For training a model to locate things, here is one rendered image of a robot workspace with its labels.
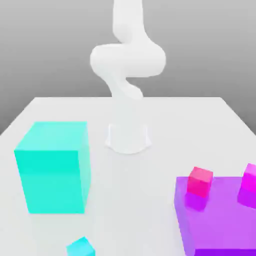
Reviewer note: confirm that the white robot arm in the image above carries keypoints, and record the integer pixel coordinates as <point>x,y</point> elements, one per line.
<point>128,60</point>

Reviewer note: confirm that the small cyan cube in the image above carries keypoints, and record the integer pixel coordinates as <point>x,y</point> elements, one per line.
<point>81,248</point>

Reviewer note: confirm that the small pink cube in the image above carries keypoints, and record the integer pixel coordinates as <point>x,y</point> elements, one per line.
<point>200,183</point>

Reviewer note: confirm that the large purple box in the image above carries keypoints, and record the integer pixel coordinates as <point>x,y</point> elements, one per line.
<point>222,222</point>

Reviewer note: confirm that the small magenta cube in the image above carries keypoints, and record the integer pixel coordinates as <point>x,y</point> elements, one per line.
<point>250,180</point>

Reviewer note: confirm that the large turquoise box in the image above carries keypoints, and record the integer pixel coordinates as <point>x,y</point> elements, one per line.
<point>50,176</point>

